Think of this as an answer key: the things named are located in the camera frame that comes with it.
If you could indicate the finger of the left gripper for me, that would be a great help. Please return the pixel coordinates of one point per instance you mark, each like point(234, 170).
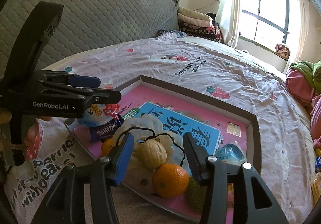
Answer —
point(75, 81)
point(100, 96)

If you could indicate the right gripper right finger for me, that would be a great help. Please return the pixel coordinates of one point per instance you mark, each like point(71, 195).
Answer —
point(253, 201)

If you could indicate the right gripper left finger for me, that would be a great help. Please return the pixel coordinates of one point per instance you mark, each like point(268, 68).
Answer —
point(64, 202)

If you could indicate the blue cookie snack pack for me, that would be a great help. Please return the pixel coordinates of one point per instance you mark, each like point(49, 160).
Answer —
point(105, 131)

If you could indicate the surprise egg snack bag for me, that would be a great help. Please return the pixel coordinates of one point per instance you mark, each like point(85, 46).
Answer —
point(231, 153)

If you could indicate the orange tangerine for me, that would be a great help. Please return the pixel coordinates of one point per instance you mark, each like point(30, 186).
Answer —
point(107, 147)
point(170, 181)

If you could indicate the cream drawstring pouch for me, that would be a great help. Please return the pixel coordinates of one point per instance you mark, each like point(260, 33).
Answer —
point(143, 128)

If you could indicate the beige walnut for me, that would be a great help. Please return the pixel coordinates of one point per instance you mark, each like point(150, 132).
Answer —
point(152, 154)

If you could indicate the person hand on left gripper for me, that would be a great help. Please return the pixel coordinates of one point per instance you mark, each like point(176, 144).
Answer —
point(32, 132)

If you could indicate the strawberry print bed sheet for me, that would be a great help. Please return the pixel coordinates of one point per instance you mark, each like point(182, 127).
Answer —
point(209, 68)

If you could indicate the yellow floral snack bundle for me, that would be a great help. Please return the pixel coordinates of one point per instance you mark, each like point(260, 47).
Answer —
point(316, 181)

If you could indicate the grey shallow cardboard box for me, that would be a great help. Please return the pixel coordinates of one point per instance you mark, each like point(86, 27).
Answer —
point(253, 138)

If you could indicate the grey quilted headboard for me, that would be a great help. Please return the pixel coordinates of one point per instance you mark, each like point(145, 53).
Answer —
point(89, 24)

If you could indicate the pink and blue book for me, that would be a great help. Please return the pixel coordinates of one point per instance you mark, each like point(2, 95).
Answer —
point(209, 129)

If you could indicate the pink crumpled quilt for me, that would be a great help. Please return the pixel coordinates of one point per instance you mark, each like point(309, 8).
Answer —
point(300, 89)

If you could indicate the stack of folded blankets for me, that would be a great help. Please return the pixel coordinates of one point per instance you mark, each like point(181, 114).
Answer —
point(200, 25)

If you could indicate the green blanket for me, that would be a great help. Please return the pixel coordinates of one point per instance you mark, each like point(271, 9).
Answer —
point(311, 72)

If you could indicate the floral cloth on windowsill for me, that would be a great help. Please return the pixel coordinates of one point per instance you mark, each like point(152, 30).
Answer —
point(283, 51)

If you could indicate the white left curtain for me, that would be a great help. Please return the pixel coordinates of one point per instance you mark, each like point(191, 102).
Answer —
point(228, 17)

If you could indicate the white curtain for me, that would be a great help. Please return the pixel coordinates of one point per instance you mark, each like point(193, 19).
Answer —
point(300, 22)
point(228, 17)

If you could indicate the dark framed window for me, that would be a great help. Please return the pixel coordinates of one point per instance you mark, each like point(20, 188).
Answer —
point(265, 21)

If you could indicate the white right curtain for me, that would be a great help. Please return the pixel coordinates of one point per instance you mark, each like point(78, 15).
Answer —
point(300, 22)

